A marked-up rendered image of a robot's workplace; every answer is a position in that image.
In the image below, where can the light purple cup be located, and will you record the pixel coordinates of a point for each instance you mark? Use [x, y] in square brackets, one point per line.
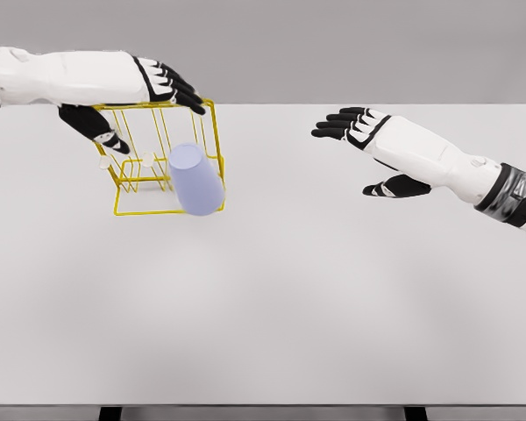
[196, 180]

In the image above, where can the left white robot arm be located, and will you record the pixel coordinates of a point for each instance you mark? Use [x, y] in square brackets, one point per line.
[30, 76]

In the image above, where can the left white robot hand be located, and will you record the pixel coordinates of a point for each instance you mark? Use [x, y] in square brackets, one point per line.
[109, 79]

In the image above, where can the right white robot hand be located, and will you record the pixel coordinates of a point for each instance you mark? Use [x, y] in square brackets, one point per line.
[399, 140]

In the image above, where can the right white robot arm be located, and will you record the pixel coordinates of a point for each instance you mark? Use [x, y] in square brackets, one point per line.
[491, 184]

